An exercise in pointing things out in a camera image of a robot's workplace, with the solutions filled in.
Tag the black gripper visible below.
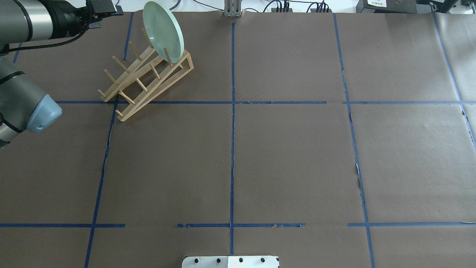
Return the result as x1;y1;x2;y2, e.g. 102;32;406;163
52;0;124;39

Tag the light green round plate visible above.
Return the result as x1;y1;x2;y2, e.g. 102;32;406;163
143;1;185;64

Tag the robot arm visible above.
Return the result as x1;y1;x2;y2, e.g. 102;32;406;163
0;0;124;148

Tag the wooden plate rack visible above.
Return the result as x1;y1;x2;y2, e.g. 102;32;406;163
97;41;194;122

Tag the grey aluminium post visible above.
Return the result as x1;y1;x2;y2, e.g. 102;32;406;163
224;0;243;17

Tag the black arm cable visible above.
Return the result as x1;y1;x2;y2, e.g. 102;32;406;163
7;26;90;50

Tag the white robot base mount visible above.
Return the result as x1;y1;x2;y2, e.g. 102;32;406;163
181;255;280;268

